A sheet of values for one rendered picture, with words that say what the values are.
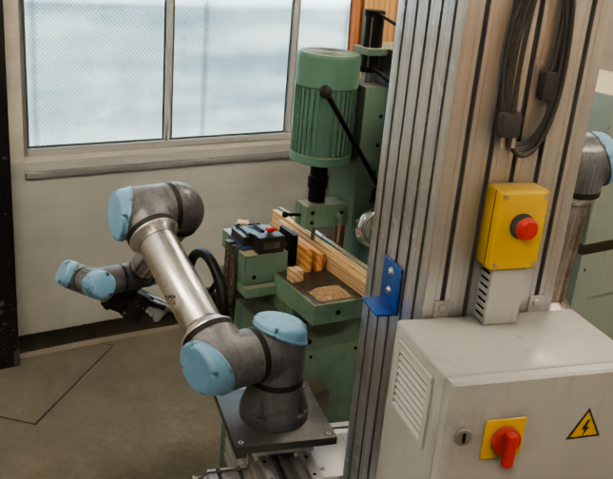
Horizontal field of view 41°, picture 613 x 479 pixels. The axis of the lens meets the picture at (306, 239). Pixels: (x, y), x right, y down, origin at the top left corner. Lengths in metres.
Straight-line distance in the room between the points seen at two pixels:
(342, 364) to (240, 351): 0.81
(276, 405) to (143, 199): 0.53
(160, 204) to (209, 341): 0.37
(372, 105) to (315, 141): 0.20
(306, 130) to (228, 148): 1.51
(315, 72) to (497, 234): 1.05
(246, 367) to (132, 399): 1.80
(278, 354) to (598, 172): 0.77
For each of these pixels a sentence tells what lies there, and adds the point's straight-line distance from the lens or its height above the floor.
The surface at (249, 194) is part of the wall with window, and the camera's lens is 3.88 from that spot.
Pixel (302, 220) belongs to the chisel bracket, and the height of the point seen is 1.02.
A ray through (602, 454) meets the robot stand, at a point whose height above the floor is 1.07.
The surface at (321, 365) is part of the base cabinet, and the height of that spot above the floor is 0.65.
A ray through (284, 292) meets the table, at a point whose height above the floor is 0.87.
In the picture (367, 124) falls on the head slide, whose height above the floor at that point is 1.31.
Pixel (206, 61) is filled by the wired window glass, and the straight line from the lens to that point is 3.71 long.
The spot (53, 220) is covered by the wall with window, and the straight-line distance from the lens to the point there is 3.55.
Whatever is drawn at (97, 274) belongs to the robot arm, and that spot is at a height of 0.94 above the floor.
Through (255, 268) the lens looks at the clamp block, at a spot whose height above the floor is 0.92.
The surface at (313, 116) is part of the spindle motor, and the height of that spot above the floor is 1.34.
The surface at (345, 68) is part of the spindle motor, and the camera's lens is 2.25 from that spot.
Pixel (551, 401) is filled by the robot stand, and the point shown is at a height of 1.18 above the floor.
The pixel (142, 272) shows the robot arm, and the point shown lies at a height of 0.94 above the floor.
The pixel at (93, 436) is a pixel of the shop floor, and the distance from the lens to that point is 3.22.
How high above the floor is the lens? 1.82
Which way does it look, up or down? 21 degrees down
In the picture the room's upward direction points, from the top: 5 degrees clockwise
